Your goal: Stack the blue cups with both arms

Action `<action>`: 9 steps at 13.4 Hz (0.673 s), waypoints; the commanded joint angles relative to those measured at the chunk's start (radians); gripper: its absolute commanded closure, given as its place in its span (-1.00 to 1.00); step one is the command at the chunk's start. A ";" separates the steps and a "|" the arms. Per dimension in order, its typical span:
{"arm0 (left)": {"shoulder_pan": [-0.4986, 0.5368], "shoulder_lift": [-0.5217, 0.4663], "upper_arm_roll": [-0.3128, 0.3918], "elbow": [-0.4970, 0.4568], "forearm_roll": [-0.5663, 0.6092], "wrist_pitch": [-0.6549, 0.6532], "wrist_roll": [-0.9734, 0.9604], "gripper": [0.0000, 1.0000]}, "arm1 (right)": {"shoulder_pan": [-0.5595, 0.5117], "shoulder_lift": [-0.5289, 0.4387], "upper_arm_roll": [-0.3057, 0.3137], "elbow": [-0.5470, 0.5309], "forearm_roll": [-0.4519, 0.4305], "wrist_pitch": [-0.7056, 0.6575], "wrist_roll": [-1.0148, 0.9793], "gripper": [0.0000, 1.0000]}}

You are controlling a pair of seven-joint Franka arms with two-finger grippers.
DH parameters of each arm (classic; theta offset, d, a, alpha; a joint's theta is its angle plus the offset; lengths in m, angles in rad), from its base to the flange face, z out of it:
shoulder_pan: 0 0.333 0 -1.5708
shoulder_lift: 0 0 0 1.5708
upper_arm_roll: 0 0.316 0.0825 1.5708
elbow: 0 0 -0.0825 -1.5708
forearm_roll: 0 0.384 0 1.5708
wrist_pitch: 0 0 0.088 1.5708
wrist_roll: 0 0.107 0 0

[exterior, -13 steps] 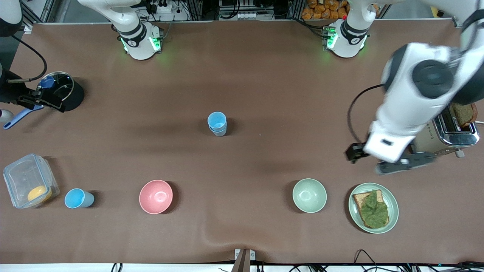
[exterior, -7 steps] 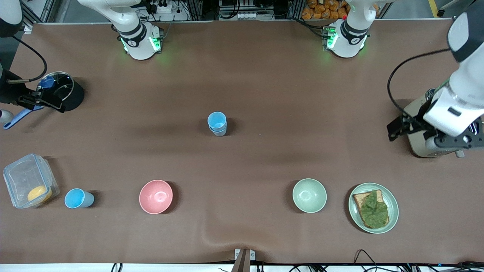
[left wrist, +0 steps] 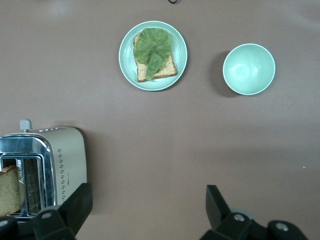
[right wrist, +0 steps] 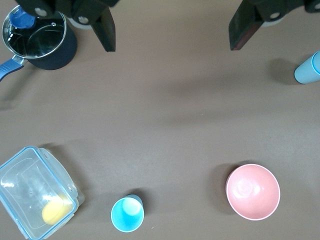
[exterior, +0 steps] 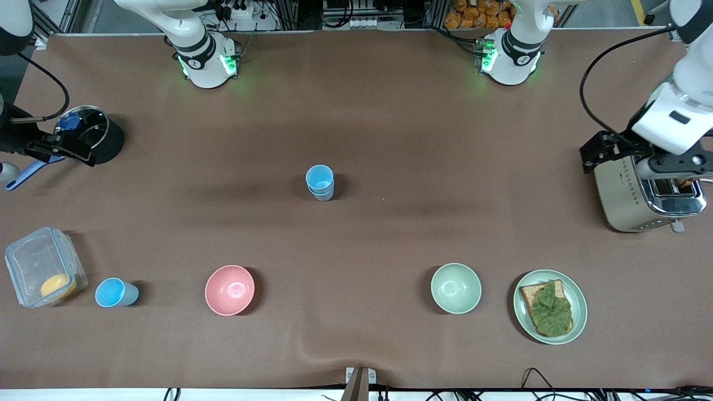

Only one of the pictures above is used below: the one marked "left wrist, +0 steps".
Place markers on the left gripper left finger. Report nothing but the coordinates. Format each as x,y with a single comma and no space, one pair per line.
65,220

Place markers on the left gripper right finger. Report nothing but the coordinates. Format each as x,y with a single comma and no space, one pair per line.
230,227

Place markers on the brown toast slice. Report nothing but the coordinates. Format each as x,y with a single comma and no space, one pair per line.
10,190

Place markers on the beige and chrome toaster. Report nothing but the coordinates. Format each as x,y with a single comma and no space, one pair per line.
70,155

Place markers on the brown table cloth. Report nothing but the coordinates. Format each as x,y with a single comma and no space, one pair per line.
160,137

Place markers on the pale green bowl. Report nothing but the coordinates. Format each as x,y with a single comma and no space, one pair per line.
248,70

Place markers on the bread slice with brown crust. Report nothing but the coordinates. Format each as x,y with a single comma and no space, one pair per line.
167,70

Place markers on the pale green plate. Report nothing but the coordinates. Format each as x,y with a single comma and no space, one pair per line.
180,50

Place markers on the green lettuce leaf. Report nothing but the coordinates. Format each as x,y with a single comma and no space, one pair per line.
152,47

